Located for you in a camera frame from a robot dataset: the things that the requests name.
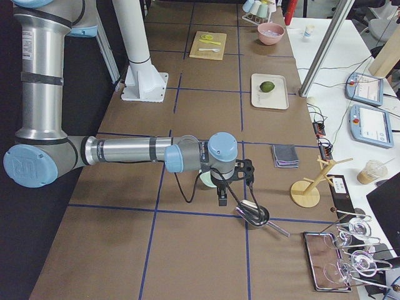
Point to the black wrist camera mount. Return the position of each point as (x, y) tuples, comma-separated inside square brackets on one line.
[(244, 170)]

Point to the steel mirror tray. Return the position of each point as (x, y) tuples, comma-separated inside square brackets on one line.
[(320, 254)]

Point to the red fire extinguisher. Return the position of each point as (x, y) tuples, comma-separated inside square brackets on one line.
[(291, 7)]

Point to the lower teach pendant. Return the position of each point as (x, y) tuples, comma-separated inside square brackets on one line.
[(371, 125)]

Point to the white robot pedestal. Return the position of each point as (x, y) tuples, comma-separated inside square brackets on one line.
[(143, 81)]

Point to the folded grey cloth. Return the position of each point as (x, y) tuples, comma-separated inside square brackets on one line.
[(285, 156)]

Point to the steel ice scoop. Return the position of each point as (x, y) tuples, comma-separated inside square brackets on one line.
[(257, 216)]

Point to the upper teach pendant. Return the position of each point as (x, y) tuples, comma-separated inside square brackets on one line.
[(365, 89)]

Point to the white rabbit tray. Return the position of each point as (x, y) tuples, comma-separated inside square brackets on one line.
[(277, 98)]

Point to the white paper cup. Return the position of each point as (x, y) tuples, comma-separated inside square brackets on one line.
[(308, 30)]

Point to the pink bowl with ice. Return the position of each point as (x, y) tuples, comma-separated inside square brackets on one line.
[(270, 33)]

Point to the iced coffee cup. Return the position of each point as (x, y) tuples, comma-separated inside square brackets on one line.
[(372, 171)]

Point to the wooden mug tree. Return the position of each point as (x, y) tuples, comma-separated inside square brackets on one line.
[(305, 193)]

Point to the white plastic spoon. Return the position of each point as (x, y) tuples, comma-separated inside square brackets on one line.
[(215, 50)]

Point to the bamboo cutting board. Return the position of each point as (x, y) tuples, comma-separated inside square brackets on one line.
[(217, 56)]

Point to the white cup rack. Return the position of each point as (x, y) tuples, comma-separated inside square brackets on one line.
[(252, 18)]

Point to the mint green bowl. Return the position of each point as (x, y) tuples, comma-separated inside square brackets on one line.
[(205, 177)]

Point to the black power strip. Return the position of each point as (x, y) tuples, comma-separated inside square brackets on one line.
[(324, 145)]

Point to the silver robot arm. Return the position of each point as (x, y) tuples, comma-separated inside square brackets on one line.
[(43, 152)]

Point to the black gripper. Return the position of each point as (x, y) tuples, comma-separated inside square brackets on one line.
[(219, 184)]

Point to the green avocado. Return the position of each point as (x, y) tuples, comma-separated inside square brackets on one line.
[(267, 86)]

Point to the light blue cup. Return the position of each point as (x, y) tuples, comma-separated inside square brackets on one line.
[(247, 5)]

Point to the mint green cup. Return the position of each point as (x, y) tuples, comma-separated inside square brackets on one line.
[(262, 11)]

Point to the black box with label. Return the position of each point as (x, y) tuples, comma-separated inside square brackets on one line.
[(340, 194)]

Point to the aluminium frame post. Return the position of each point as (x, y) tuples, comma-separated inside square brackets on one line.
[(341, 12)]

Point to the teach pendant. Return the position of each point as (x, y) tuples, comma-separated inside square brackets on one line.
[(371, 125), (365, 89)]

